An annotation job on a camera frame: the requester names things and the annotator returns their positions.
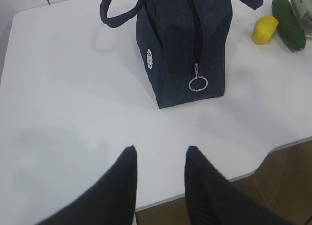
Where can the green cucumber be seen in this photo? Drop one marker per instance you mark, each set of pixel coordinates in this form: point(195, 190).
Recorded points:
point(289, 30)

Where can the navy blue lunch bag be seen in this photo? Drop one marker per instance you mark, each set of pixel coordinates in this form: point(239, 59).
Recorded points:
point(182, 45)

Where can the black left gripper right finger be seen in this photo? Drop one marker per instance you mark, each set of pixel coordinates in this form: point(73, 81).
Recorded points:
point(212, 200)

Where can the yellow lemon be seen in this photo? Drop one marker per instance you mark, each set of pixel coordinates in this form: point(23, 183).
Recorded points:
point(264, 29)

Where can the green lidded glass container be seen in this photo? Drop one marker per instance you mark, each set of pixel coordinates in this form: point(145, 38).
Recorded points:
point(303, 11)

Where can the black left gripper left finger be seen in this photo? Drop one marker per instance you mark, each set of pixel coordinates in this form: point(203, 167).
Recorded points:
point(110, 201)

